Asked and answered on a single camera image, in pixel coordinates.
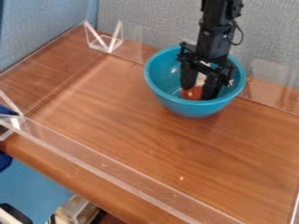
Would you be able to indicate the black and white object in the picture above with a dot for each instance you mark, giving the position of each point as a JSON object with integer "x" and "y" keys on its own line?
{"x": 12, "y": 216}

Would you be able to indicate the clear acrylic back barrier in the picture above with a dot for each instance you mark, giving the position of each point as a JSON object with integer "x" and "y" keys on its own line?
{"x": 260, "y": 89}

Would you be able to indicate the blue cloth object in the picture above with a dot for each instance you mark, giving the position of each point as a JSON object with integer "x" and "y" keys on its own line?
{"x": 5, "y": 160}

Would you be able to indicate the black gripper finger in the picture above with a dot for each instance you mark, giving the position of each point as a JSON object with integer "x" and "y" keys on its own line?
{"x": 188, "y": 75}
{"x": 212, "y": 83}

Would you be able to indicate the brown and white toy mushroom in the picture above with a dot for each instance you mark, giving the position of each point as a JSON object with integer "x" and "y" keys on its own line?
{"x": 194, "y": 93}

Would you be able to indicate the blue plastic bowl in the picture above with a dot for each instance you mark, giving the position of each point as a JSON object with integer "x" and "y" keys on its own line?
{"x": 161, "y": 75}

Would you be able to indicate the clear acrylic corner bracket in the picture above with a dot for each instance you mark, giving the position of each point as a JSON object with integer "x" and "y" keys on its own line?
{"x": 103, "y": 42}

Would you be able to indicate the clear acrylic left bracket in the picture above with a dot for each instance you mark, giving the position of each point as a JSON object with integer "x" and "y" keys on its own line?
{"x": 11, "y": 117}

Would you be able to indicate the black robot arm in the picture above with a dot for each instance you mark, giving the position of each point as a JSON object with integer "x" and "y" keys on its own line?
{"x": 218, "y": 22}

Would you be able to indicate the clear acrylic front barrier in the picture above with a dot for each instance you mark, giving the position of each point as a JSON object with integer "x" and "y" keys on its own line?
{"x": 176, "y": 203}

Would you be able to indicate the beige box under table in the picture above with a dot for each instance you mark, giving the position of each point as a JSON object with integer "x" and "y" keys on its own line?
{"x": 75, "y": 211}

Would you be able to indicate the clear acrylic barrier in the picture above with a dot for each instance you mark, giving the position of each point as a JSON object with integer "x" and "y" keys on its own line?
{"x": 260, "y": 89}
{"x": 176, "y": 203}

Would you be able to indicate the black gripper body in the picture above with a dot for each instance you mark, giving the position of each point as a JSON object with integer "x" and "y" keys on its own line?
{"x": 210, "y": 57}

